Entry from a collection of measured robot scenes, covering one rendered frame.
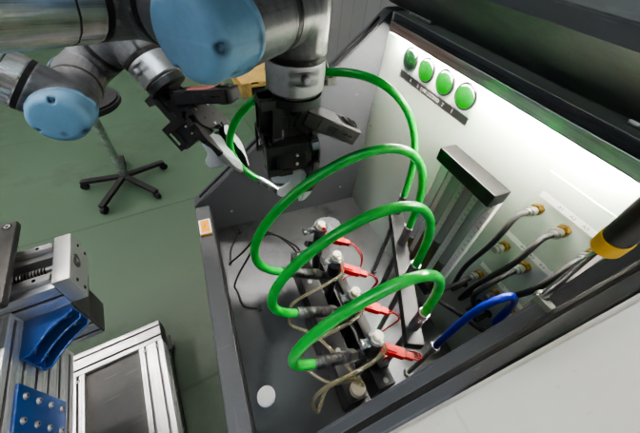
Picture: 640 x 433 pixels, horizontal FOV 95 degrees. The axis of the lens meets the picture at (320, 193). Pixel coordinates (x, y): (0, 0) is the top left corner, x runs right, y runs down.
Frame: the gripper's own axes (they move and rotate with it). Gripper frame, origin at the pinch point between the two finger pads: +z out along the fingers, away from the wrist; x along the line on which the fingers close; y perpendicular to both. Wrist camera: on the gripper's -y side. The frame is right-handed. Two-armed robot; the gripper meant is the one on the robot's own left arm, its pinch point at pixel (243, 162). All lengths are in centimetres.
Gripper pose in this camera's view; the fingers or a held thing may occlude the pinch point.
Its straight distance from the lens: 61.8
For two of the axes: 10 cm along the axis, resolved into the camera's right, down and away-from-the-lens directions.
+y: -7.9, 4.2, 4.4
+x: -2.0, 5.0, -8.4
